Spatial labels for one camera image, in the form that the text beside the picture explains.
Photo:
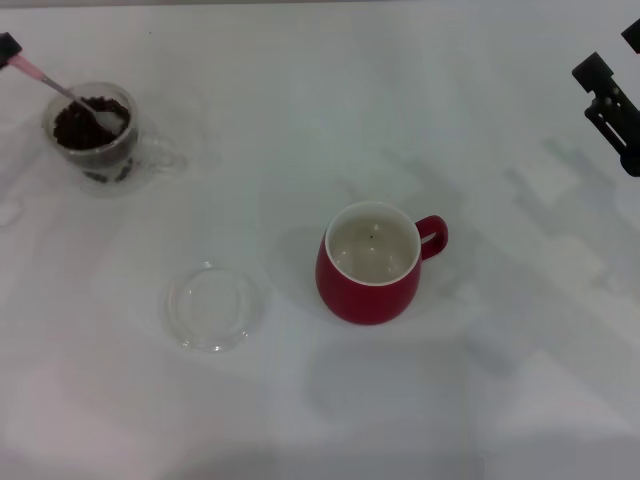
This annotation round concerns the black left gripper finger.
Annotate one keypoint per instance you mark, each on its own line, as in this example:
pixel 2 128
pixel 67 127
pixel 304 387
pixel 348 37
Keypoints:
pixel 9 47

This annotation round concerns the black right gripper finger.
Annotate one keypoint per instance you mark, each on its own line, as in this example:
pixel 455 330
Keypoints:
pixel 612 117
pixel 634 35

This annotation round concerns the clear double-walled glass cup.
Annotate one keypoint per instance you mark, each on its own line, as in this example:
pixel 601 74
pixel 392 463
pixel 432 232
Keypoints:
pixel 107 160

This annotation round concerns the coffee beans pile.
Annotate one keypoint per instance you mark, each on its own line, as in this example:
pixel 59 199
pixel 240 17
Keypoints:
pixel 75 130

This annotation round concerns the red ceramic mug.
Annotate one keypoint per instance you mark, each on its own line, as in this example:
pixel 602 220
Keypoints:
pixel 367 300

